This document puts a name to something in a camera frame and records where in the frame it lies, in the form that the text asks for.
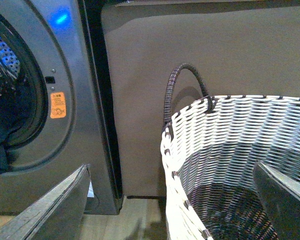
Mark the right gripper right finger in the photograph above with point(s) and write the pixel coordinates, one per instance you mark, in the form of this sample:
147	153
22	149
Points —
280	198

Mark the grey front-load washing machine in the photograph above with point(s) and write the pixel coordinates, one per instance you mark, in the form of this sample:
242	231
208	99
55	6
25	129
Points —
46	44

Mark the navy blue knit garment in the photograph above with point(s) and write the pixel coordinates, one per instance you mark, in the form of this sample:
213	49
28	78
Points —
15	108

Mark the white paper tag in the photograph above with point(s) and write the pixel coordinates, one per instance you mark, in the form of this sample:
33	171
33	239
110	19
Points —
90	193

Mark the grey side cabinet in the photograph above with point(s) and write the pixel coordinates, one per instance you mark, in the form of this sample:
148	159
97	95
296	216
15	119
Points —
238	47

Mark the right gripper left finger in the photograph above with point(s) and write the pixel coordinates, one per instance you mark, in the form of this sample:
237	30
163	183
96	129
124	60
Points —
55	216

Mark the white woven laundry basket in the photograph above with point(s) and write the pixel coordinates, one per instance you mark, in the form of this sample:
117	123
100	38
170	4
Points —
209	147

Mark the orange warning sticker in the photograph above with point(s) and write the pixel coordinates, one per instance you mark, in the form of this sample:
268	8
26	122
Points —
58	105

